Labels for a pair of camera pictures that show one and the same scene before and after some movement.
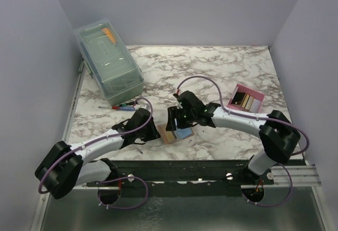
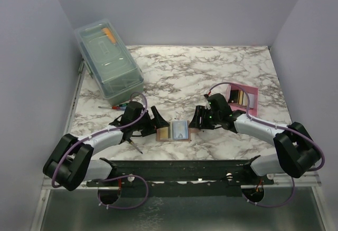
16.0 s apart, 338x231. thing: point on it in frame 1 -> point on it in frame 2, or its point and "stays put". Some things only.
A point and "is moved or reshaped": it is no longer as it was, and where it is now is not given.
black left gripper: [154, 134] -> [150, 130]
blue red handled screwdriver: [130, 108] stays put
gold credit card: [170, 135] -> [163, 133]
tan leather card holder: [169, 137] is moved or reshaped
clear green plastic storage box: [110, 61] stays put
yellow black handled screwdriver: [140, 151] stays put
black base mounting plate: [215, 177] stays put
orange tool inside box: [107, 31] stays put
